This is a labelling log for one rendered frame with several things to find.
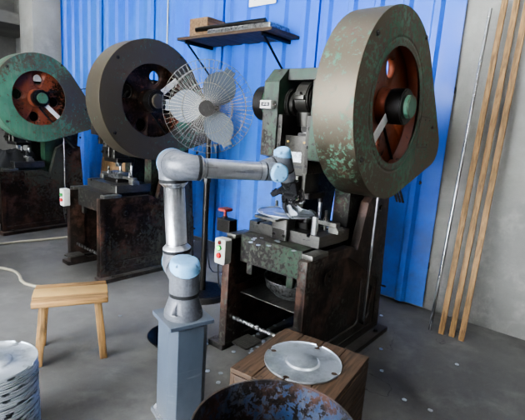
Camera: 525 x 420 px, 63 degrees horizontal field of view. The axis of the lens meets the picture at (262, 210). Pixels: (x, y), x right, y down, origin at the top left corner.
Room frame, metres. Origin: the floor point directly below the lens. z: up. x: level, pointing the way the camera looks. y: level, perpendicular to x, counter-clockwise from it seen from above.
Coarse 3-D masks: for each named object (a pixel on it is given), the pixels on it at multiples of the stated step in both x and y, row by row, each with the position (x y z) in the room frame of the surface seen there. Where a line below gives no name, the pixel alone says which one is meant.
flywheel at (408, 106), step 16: (400, 48) 2.06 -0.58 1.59; (384, 64) 1.95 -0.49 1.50; (400, 64) 2.08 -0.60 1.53; (416, 64) 2.12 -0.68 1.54; (384, 80) 1.97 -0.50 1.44; (400, 80) 2.10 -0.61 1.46; (416, 80) 2.16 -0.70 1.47; (384, 96) 1.91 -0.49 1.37; (400, 96) 1.86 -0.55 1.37; (416, 96) 2.18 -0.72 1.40; (384, 112) 1.90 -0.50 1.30; (400, 112) 1.86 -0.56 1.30; (416, 112) 2.18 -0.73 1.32; (400, 128) 2.16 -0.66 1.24; (384, 144) 2.03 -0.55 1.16; (400, 144) 2.16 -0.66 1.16; (384, 160) 2.05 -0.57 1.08
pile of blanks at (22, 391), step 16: (32, 368) 1.38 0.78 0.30; (0, 384) 1.27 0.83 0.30; (16, 384) 1.31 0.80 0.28; (32, 384) 1.39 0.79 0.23; (0, 400) 1.27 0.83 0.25; (16, 400) 1.30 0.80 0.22; (32, 400) 1.37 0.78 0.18; (0, 416) 1.27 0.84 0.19; (16, 416) 1.30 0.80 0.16; (32, 416) 1.37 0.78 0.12
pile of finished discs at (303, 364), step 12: (276, 348) 1.54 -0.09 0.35; (288, 348) 1.55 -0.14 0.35; (300, 348) 1.55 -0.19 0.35; (312, 348) 1.56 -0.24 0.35; (324, 348) 1.56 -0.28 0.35; (264, 360) 1.44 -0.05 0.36; (276, 360) 1.45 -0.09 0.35; (288, 360) 1.45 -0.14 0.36; (300, 360) 1.46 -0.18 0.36; (312, 360) 1.46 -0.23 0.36; (324, 360) 1.48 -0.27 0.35; (336, 360) 1.48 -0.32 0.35; (276, 372) 1.37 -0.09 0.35; (288, 372) 1.38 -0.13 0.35; (300, 372) 1.38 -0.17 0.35; (312, 372) 1.39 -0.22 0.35; (324, 372) 1.39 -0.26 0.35; (336, 372) 1.40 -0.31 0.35; (312, 384) 1.32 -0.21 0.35
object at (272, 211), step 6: (258, 210) 2.14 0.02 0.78; (264, 210) 2.15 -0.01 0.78; (270, 210) 2.16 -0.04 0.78; (276, 210) 2.14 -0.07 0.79; (282, 210) 2.16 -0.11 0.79; (306, 210) 2.22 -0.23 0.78; (270, 216) 2.01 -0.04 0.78; (276, 216) 2.00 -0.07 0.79; (282, 216) 2.04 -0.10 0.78; (294, 216) 2.06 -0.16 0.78; (300, 216) 2.07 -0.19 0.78; (306, 216) 2.08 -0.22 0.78; (312, 216) 2.07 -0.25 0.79
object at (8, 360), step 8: (0, 344) 1.50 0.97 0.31; (8, 344) 1.50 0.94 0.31; (24, 344) 1.51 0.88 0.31; (0, 352) 1.43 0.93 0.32; (8, 352) 1.44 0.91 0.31; (16, 352) 1.45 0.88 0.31; (24, 352) 1.45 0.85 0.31; (32, 352) 1.45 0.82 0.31; (0, 360) 1.38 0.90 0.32; (8, 360) 1.39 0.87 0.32; (16, 360) 1.40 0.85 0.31; (24, 360) 1.40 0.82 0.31; (32, 360) 1.41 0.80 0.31; (0, 368) 1.34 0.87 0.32; (8, 368) 1.35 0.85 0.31; (16, 368) 1.35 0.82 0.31; (24, 368) 1.35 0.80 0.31; (0, 376) 1.30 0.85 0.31; (8, 376) 1.30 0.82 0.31
